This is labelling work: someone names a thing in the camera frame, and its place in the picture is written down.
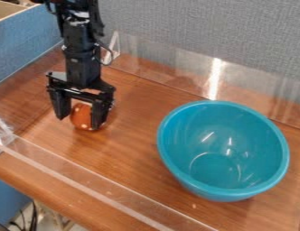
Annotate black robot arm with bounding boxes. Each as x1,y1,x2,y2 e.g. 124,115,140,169
44,0,116,130

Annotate clear acrylic corner bracket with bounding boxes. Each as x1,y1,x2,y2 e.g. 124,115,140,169
100,31,120,66

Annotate clear acrylic barrier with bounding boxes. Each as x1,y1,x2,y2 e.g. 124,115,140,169
0,119,218,231
111,32,300,105

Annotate blue partition with wooden shelf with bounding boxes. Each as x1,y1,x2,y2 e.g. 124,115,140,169
0,0,60,82

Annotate black cables under table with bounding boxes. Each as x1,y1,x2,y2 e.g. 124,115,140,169
0,201,42,231

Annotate blue plastic bowl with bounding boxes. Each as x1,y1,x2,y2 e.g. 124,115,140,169
157,101,290,202

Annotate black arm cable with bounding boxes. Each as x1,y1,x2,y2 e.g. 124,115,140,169
94,40,115,67

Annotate clear acrylic front barrier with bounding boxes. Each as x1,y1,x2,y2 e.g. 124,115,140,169
0,119,218,231

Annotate red white-spotted toy mushroom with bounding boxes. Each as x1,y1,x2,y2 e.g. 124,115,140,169
68,103,94,131

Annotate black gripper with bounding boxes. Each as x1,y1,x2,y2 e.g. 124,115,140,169
46,49,115,130

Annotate clear acrylic back barrier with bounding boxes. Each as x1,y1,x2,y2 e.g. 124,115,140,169
111,32,300,105

